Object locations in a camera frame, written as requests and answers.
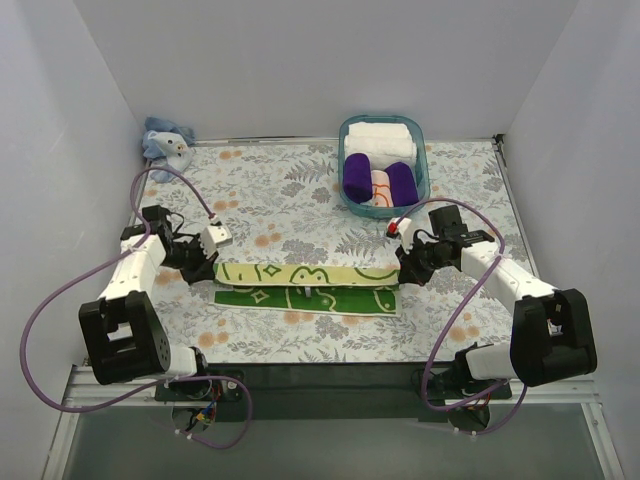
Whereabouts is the white rolled towel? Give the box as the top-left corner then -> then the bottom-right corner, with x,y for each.
343,122 -> 418,170

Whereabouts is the purple rolled towel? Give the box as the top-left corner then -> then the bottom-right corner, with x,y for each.
342,153 -> 373,204
385,162 -> 419,207

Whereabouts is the green patterned towel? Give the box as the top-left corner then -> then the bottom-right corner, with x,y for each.
212,263 -> 401,317

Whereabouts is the aluminium frame rail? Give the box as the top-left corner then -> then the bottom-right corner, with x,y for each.
63,362 -> 599,406

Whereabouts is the right purple rolled towel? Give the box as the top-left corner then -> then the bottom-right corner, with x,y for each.
385,162 -> 419,207

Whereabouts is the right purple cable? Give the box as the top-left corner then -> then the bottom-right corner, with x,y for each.
394,197 -> 529,437

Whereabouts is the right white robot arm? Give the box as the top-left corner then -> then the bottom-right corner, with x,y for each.
387,205 -> 597,398

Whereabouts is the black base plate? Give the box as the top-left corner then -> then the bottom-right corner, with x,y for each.
154,361 -> 495,422

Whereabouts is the left purple rolled towel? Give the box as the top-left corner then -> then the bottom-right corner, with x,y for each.
342,153 -> 373,204

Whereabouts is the purple cable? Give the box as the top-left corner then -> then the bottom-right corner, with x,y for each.
18,167 -> 254,449
394,197 -> 529,437

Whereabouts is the floral table mat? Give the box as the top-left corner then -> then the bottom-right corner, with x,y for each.
138,141 -> 535,363

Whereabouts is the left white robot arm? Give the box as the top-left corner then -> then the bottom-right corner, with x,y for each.
79,205 -> 232,400

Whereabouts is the blue crumpled towel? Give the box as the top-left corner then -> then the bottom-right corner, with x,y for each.
142,117 -> 196,184

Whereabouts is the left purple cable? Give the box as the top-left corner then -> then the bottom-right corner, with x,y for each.
18,167 -> 254,449

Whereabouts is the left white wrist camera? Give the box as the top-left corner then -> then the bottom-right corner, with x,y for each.
199,223 -> 233,259

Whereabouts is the peach orange rolled towel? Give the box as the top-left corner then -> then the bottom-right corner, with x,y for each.
370,170 -> 394,208

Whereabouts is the teal plastic basket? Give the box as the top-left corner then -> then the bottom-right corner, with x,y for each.
338,115 -> 430,219

